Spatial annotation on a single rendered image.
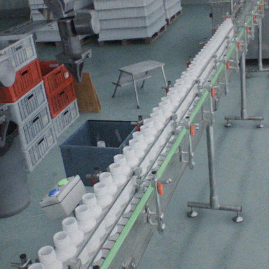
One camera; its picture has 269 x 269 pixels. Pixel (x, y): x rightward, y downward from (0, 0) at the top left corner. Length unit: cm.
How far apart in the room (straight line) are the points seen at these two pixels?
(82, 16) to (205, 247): 186
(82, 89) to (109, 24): 333
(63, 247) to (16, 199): 234
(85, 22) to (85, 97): 375
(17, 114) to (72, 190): 248
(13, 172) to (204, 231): 143
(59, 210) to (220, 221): 182
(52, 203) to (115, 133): 101
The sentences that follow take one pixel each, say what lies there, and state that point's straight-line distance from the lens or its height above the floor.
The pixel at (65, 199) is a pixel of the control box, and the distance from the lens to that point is 138.
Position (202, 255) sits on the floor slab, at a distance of 280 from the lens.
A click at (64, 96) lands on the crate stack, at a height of 33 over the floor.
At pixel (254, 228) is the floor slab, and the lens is 300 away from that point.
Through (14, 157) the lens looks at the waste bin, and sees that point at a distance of 331.
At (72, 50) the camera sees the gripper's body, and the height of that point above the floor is 151.
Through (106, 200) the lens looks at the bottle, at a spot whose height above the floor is 113.
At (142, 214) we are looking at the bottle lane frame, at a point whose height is 96.
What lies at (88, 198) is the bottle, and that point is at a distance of 126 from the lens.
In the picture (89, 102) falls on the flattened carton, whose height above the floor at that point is 13.
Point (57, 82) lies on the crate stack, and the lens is 466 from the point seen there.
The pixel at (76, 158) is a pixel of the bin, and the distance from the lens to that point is 210.
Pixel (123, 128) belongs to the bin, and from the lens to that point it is 229.
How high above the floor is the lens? 181
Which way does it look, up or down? 24 degrees down
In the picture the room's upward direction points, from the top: 8 degrees counter-clockwise
